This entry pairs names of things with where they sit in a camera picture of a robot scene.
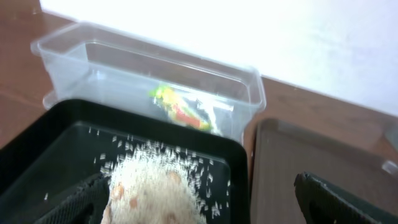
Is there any grey dishwasher rack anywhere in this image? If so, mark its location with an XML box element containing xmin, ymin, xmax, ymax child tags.
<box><xmin>382</xmin><ymin>124</ymin><xmax>397</xmax><ymax>178</ymax></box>

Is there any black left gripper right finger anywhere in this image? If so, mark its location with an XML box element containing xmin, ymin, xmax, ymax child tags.
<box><xmin>294</xmin><ymin>172</ymin><xmax>397</xmax><ymax>224</ymax></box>

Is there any rice pile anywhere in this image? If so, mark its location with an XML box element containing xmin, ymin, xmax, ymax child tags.
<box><xmin>88</xmin><ymin>128</ymin><xmax>231</xmax><ymax>223</ymax></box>

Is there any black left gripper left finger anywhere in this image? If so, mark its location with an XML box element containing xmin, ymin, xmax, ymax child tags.
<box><xmin>33</xmin><ymin>174</ymin><xmax>109</xmax><ymax>224</ymax></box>

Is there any clear plastic waste bin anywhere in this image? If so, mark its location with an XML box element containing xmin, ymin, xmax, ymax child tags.
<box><xmin>30</xmin><ymin>22</ymin><xmax>266</xmax><ymax>141</ymax></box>

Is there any dark brown serving tray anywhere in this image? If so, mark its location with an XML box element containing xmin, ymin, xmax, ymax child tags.
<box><xmin>251</xmin><ymin>119</ymin><xmax>397</xmax><ymax>223</ymax></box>

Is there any black plastic tray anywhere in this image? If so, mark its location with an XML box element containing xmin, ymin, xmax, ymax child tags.
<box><xmin>1</xmin><ymin>100</ymin><xmax>250</xmax><ymax>224</ymax></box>

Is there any green yellow snack wrapper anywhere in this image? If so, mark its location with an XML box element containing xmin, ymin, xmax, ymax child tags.
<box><xmin>149</xmin><ymin>85</ymin><xmax>213</xmax><ymax>131</ymax></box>

